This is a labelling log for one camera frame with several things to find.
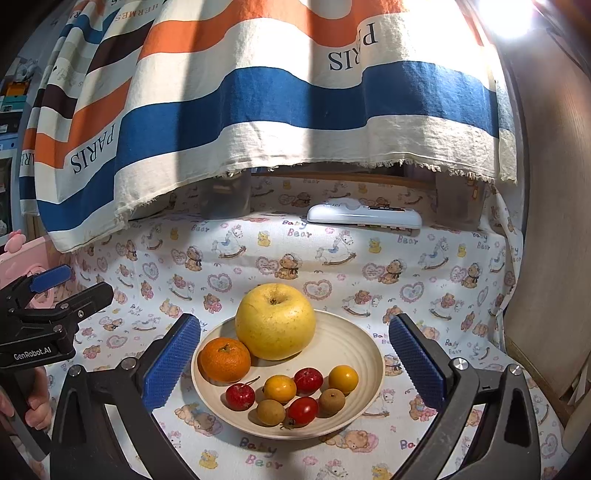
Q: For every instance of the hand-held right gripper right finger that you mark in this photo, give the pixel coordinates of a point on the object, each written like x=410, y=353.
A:
x=415, y=364

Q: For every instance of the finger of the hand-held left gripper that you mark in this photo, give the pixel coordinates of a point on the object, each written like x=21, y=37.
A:
x=51, y=278
x=87, y=297

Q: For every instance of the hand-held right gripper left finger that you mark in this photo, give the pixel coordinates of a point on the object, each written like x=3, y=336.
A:
x=173, y=360

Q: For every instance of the orange mandarin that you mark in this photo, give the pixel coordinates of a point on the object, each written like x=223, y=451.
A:
x=225, y=361

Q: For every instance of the cream ribbed plate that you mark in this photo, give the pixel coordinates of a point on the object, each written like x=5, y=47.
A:
x=355, y=341

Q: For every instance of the yellow cherry tomato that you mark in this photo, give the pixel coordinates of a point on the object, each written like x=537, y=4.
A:
x=279, y=388
x=343, y=378

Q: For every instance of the red hawthorn fruit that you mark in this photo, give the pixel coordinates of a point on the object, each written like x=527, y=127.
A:
x=308, y=380
x=240, y=397

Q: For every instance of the brown longan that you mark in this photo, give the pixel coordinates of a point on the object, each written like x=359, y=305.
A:
x=271, y=412
x=331, y=400

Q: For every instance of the large yellow apple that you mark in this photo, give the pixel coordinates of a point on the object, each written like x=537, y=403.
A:
x=274, y=323

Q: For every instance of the red cherry tomato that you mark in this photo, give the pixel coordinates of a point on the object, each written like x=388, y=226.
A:
x=303, y=410

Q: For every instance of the person's left hand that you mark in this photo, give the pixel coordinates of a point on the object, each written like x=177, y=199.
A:
x=39, y=406

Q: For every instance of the bear print table cloth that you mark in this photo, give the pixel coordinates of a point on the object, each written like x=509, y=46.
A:
x=323, y=272

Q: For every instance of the white power strip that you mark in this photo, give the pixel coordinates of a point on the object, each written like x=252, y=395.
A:
x=360, y=213

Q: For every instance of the clear plastic container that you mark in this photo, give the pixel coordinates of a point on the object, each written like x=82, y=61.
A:
x=228, y=198
x=459, y=203

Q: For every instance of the storage shelf with boxes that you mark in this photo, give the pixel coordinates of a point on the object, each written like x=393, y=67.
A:
x=14, y=101

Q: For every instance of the wooden board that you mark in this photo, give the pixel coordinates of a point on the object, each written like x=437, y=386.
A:
x=549, y=230

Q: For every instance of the wooden bar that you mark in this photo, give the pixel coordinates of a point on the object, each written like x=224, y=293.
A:
x=351, y=179

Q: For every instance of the striped fringed blanket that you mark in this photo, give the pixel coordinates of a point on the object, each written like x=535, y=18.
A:
x=300, y=101

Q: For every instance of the white clip lamp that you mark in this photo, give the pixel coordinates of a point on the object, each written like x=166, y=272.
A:
x=512, y=16

